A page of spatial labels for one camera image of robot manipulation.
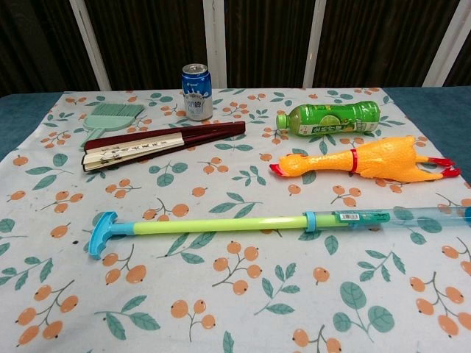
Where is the green plastic drink bottle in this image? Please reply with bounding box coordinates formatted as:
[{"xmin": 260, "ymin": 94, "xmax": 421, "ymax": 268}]
[{"xmin": 275, "ymin": 99, "xmax": 380, "ymax": 138}]

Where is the water squirter tube toy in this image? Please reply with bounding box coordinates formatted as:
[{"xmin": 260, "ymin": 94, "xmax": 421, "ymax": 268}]
[{"xmin": 88, "ymin": 204, "xmax": 471, "ymax": 260}]

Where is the yellow rubber chicken toy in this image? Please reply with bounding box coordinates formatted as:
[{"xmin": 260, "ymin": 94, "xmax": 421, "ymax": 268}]
[{"xmin": 269, "ymin": 135, "xmax": 461, "ymax": 182}]

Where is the floral fruit print tablecloth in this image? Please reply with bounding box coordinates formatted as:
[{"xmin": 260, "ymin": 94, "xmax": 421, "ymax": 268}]
[{"xmin": 0, "ymin": 87, "xmax": 471, "ymax": 353}]

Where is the white frame post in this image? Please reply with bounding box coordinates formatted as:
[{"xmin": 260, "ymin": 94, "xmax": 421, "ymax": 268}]
[
  {"xmin": 422, "ymin": 0, "xmax": 470, "ymax": 88},
  {"xmin": 302, "ymin": 0, "xmax": 328, "ymax": 88},
  {"xmin": 203, "ymin": 0, "xmax": 227, "ymax": 89},
  {"xmin": 68, "ymin": 0, "xmax": 112, "ymax": 91}
]

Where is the dark brown curtain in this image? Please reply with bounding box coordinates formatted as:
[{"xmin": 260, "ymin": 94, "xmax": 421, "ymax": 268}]
[{"xmin": 0, "ymin": 0, "xmax": 471, "ymax": 97}]

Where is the blue and white drink can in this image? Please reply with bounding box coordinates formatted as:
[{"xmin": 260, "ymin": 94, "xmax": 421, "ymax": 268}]
[{"xmin": 180, "ymin": 63, "xmax": 214, "ymax": 121}]

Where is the dark red folding fan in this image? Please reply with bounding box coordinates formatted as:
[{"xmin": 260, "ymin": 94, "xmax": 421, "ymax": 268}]
[{"xmin": 80, "ymin": 121, "xmax": 247, "ymax": 173}]

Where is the mint green hand brush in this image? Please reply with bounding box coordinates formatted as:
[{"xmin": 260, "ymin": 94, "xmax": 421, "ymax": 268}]
[{"xmin": 79, "ymin": 102, "xmax": 145, "ymax": 150}]

